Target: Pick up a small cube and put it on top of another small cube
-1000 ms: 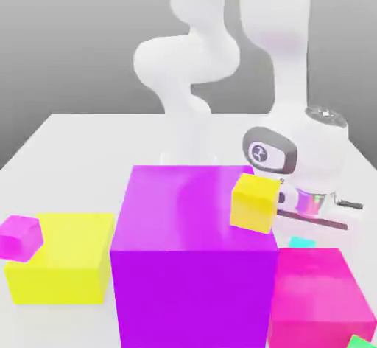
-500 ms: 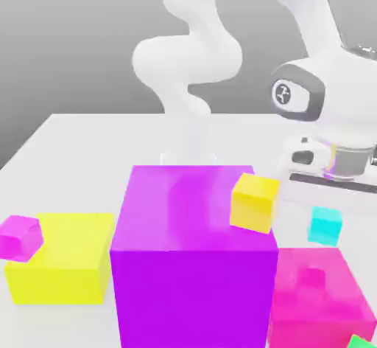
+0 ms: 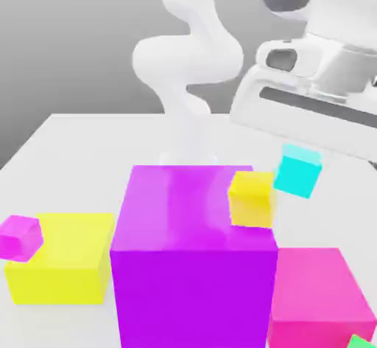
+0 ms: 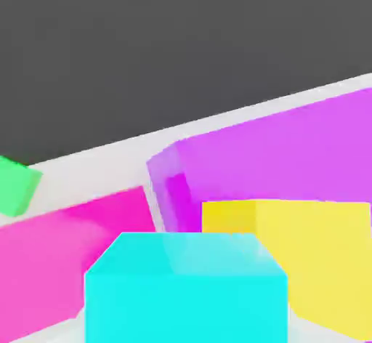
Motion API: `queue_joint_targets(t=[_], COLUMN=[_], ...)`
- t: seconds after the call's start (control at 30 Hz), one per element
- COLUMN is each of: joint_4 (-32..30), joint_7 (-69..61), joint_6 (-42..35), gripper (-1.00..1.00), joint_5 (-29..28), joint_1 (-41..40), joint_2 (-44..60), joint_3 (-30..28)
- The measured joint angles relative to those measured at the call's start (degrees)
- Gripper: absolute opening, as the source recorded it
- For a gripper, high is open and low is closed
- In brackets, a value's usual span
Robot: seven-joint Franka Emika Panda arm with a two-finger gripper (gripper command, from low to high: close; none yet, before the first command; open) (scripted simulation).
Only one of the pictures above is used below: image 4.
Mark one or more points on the small cyan cube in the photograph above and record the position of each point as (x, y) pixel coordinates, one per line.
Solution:
(186, 296)

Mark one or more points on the small yellow cube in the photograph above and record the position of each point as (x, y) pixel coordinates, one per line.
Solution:
(322, 261)

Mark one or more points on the small green cube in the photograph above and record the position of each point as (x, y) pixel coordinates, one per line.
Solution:
(14, 189)

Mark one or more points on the large purple box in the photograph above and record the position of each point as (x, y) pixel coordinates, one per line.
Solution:
(276, 157)

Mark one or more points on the large pink box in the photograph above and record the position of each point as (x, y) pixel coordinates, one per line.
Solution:
(43, 261)

